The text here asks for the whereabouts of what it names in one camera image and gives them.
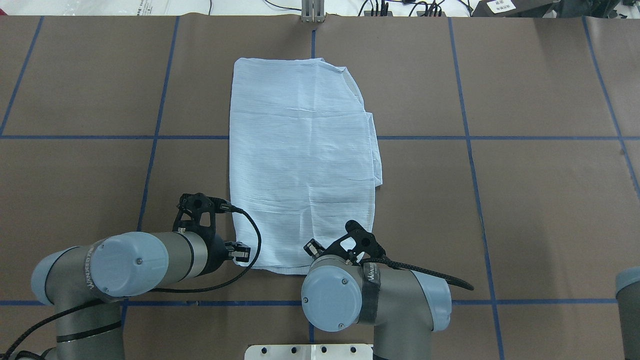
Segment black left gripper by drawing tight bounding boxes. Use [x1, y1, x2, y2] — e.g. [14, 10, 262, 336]
[202, 233, 250, 275]

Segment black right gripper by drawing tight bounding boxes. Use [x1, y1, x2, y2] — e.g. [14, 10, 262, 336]
[303, 238, 327, 260]

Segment light blue button shirt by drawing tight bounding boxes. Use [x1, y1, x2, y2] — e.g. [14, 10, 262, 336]
[228, 58, 383, 276]

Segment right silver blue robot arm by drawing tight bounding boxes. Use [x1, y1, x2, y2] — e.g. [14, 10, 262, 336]
[301, 239, 453, 360]

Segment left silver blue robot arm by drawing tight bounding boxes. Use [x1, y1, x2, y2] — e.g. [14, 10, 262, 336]
[1, 229, 258, 360]

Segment clear plastic bag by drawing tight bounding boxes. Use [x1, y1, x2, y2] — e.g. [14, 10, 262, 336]
[46, 0, 171, 17]

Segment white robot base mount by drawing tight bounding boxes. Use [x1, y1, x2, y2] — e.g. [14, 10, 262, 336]
[244, 343, 374, 360]

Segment aluminium frame post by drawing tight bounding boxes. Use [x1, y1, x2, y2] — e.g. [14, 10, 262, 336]
[301, 0, 326, 23]

